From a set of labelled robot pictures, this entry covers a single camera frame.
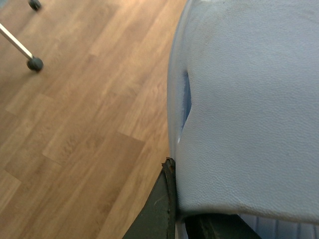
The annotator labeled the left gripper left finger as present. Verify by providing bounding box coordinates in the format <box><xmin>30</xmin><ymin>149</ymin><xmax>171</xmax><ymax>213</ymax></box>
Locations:
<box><xmin>123</xmin><ymin>158</ymin><xmax>176</xmax><ymax>239</ymax></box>

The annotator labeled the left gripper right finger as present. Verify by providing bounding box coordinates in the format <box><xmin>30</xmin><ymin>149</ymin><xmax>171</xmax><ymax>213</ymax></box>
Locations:
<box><xmin>185</xmin><ymin>214</ymin><xmax>260</xmax><ymax>239</ymax></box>

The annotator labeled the light blue slide sandal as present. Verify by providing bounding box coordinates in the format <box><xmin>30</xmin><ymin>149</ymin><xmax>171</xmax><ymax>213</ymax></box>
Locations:
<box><xmin>167</xmin><ymin>0</ymin><xmax>319</xmax><ymax>239</ymax></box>

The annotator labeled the white cart leg with caster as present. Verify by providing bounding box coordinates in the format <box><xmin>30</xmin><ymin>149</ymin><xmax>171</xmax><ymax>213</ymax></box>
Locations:
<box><xmin>0</xmin><ymin>24</ymin><xmax>44</xmax><ymax>72</ymax></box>

